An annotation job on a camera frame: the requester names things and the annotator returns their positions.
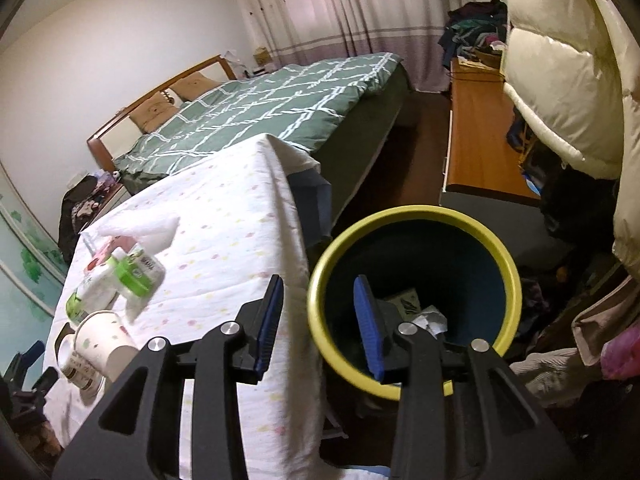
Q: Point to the white flower print paper cup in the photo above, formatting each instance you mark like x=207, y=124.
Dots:
x=107, y=342

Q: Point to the crumpled paper in bin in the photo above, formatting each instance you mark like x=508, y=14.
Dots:
x=407, y=302

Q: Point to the white green drink carton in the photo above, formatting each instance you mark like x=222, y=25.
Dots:
x=87, y=295

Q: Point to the white dotted tablecloth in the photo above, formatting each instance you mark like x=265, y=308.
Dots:
x=225, y=210

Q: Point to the crumpled white paper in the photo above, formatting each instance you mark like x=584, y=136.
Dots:
x=430, y=322

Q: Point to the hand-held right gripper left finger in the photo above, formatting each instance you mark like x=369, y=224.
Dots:
x=265, y=332

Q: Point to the wooden bed headboard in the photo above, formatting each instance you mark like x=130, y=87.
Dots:
x=150, y=92

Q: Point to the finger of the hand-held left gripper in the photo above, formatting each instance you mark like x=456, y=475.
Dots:
x=46, y=379
x=20, y=360

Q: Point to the white nightstand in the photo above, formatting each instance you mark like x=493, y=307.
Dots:
x=112, y=197

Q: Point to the yellow rimmed blue trash bin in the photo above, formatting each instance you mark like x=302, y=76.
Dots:
x=450, y=265

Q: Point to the bed with green plaid cover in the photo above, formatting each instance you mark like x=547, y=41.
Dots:
x=260, y=110

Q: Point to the dark clothes heap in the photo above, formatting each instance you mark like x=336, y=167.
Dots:
x=75, y=210

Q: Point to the brown bear pillow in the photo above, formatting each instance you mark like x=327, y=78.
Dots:
x=150, y=114
x=192, y=86

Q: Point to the wooden desk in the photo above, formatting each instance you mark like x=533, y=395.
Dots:
x=480, y=125

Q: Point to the cream puffer jacket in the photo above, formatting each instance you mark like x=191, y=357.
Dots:
x=550, y=60

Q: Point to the woven tissue box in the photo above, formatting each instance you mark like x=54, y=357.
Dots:
x=260, y=55

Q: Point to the pile of dark clothes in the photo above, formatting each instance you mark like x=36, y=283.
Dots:
x=475, y=25

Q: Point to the hanging dark clothes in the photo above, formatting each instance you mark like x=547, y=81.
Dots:
x=565, y=200

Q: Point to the pink cloth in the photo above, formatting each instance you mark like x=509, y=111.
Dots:
x=620, y=355

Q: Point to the teal leaf print wardrobe door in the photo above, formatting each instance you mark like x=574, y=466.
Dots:
x=25, y=255

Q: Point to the white foam piece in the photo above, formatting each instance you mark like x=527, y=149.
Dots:
x=145, y=232

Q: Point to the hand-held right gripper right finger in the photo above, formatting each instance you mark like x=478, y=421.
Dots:
x=367, y=332

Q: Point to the beige cloth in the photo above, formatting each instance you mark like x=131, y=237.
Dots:
x=550, y=370

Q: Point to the green clear plastic bottle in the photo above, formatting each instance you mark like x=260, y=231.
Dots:
x=137, y=272

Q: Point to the white brown band paper cup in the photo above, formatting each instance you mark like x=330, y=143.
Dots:
x=80, y=372

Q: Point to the dark green bed base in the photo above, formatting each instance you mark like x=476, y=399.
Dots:
x=370, y=130

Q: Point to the pink purple curtain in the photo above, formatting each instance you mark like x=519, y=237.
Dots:
x=350, y=10

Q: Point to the pink strawberry milk carton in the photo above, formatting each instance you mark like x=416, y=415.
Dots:
x=105, y=256

